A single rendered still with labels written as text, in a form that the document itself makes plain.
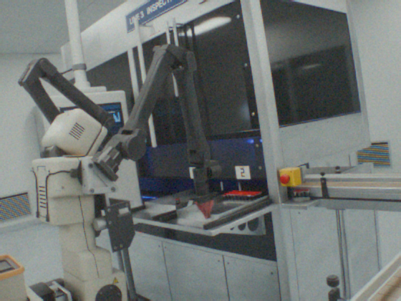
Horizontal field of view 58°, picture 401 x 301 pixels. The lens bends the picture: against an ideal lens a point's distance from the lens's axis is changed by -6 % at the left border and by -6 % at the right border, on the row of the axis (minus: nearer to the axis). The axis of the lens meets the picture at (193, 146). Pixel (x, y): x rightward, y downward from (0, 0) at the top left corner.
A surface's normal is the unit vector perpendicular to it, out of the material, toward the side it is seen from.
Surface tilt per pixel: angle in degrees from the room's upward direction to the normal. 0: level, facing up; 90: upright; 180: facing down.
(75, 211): 90
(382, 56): 90
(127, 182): 90
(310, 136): 90
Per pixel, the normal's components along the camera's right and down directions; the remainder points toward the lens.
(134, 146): 0.72, 0.08
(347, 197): -0.75, 0.15
